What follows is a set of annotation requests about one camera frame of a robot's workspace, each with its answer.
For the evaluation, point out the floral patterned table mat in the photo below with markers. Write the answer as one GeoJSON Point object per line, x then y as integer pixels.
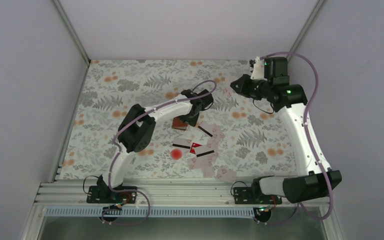
{"type": "Point", "coordinates": [255, 144]}

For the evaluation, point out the red card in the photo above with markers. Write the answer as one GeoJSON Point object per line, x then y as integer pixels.
{"type": "Point", "coordinates": [193, 147]}

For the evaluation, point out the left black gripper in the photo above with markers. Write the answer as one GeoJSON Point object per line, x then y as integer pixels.
{"type": "Point", "coordinates": [192, 121]}

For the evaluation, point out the blue slotted cable duct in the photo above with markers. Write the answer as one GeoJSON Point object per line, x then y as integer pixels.
{"type": "Point", "coordinates": [153, 212]}

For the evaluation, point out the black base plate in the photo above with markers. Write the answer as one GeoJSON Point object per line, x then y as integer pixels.
{"type": "Point", "coordinates": [251, 196]}
{"type": "Point", "coordinates": [97, 196]}

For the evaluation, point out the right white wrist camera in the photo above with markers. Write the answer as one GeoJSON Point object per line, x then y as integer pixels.
{"type": "Point", "coordinates": [258, 68]}

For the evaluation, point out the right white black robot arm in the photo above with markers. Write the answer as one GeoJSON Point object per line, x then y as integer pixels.
{"type": "Point", "coordinates": [270, 80]}

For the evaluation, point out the white card black stripe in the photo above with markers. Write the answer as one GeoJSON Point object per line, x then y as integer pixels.
{"type": "Point", "coordinates": [182, 143]}

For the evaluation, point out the aluminium rail frame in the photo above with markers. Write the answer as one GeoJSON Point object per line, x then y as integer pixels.
{"type": "Point", "coordinates": [182, 192]}

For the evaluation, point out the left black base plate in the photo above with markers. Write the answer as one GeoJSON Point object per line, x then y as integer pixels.
{"type": "Point", "coordinates": [97, 196]}

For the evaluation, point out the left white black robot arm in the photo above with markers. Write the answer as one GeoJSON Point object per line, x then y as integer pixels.
{"type": "Point", "coordinates": [137, 128]}

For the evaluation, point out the brown leather card holder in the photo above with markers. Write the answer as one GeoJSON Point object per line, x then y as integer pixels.
{"type": "Point", "coordinates": [177, 124]}

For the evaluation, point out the red round spot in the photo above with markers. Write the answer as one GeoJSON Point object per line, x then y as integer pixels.
{"type": "Point", "coordinates": [176, 154]}

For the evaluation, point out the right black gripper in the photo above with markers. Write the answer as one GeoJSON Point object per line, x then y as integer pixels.
{"type": "Point", "coordinates": [242, 89]}

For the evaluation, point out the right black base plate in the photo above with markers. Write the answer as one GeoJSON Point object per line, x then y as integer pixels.
{"type": "Point", "coordinates": [251, 196]}

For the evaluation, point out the white pink card lowest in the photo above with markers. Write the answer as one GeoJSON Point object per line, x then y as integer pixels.
{"type": "Point", "coordinates": [226, 175]}

